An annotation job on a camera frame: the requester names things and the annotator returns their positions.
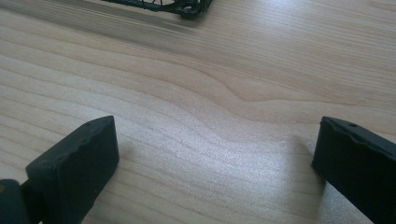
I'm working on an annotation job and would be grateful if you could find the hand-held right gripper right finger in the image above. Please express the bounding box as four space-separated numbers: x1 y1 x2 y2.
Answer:
311 116 396 224

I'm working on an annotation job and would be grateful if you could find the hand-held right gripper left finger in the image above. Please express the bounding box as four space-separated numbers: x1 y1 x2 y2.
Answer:
20 115 120 224

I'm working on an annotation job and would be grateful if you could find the black wire mesh basket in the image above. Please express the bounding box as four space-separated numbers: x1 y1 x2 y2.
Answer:
101 0 215 20

